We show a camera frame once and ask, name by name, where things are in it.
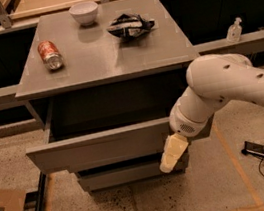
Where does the grey drawer cabinet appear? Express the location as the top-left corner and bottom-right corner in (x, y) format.
(16, 0), (197, 192)

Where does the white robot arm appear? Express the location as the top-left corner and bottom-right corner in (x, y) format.
(159, 54), (264, 173)

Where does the black left floor bar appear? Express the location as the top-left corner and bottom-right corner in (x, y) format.
(25, 172), (46, 211)

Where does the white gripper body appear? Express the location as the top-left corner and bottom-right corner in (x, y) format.
(169, 105), (207, 138)

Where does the red soda can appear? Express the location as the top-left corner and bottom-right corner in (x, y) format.
(37, 40), (64, 71)

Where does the grey top drawer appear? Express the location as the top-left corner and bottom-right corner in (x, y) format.
(27, 71), (187, 173)

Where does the clear sanitizer pump bottle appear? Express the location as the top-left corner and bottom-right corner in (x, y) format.
(226, 17), (242, 43)

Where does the crumpled black chip bag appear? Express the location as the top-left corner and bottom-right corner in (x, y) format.
(106, 13), (155, 40)

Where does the black floor device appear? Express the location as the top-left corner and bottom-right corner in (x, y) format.
(242, 141), (264, 158)

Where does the grey bottom drawer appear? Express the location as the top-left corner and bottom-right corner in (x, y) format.
(74, 149), (194, 194)

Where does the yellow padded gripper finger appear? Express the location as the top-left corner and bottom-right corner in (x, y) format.
(159, 133), (189, 173)

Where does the grey drawer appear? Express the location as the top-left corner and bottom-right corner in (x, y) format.
(74, 149), (194, 194)
(27, 71), (187, 173)

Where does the white ceramic bowl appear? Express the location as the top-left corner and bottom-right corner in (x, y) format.
(69, 1), (99, 26)

